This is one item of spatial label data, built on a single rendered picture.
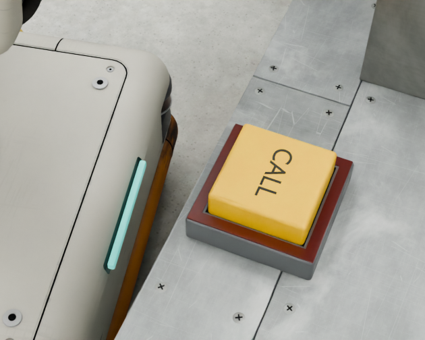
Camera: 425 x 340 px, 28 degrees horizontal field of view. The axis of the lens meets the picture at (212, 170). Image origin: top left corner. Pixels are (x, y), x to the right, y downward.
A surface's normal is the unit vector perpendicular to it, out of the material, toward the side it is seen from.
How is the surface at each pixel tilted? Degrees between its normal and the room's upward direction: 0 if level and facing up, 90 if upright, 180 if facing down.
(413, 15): 90
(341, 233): 0
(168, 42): 0
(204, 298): 0
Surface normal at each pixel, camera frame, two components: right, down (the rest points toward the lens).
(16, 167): 0.01, -0.59
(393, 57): -0.38, 0.74
